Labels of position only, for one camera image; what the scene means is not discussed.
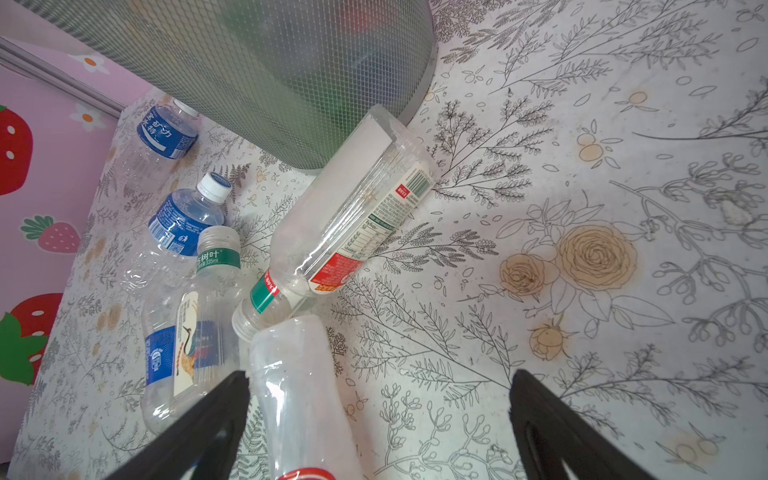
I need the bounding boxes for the clear bottle green cap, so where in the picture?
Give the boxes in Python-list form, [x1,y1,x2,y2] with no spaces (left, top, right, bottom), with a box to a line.
[141,226,244,435]

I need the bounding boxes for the clear bottle blue label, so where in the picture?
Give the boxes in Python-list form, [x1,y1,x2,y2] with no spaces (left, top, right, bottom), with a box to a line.
[116,98,201,194]
[120,172,232,294]

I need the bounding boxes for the mesh waste bin with liner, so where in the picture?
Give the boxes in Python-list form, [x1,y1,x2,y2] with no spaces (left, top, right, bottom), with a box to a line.
[26,0,437,170]

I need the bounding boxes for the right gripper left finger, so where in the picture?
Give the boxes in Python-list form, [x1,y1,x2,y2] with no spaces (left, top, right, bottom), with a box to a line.
[109,370,250,479]

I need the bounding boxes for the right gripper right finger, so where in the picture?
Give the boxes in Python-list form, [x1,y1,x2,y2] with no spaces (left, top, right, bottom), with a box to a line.
[509,369,652,479]

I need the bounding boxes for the clear bottle red round label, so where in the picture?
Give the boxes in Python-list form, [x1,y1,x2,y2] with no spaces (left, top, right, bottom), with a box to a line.
[249,315,364,479]

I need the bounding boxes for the small bottle blue label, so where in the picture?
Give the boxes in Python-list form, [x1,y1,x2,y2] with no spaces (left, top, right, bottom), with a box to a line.
[145,326,176,386]

